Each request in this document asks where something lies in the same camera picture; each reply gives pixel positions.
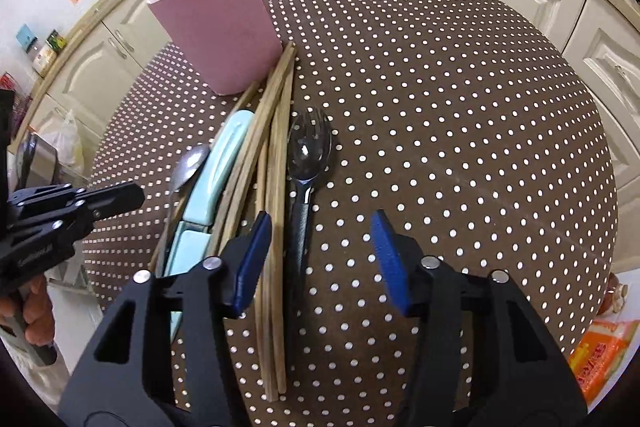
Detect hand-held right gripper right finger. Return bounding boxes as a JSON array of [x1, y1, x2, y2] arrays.
[[370, 209, 588, 427]]

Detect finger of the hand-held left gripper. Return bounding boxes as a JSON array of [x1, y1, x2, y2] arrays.
[[9, 181, 146, 242]]

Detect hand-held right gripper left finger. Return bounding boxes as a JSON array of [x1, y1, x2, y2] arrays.
[[59, 211, 273, 427]]

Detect plain metal spoon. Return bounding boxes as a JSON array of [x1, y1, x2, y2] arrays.
[[152, 143, 212, 268]]

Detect light blue sheathed knife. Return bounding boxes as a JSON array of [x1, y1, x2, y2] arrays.
[[164, 109, 256, 344]]

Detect bundle of wooden chopsticks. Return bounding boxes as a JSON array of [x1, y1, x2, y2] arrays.
[[149, 41, 298, 403]]

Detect black handled slotted spoon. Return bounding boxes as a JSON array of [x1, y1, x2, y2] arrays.
[[284, 106, 334, 303]]

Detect pink utensil holder cup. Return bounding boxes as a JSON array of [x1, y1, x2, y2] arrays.
[[146, 0, 283, 96]]

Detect person's left hand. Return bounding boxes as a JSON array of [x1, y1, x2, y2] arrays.
[[0, 278, 55, 350]]

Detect white plastic bag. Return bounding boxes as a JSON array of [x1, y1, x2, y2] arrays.
[[39, 109, 86, 174]]

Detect stainless steel container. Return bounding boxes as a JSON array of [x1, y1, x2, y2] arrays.
[[15, 134, 62, 188]]

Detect brown polka dot tablecloth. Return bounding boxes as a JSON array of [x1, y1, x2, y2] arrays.
[[82, 0, 619, 427]]

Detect blue box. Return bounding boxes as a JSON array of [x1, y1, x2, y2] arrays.
[[15, 24, 39, 54]]

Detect garlic bulb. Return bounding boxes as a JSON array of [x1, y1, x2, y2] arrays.
[[606, 274, 632, 314]]

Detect orange snack packet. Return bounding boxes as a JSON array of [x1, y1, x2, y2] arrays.
[[567, 319, 640, 408]]

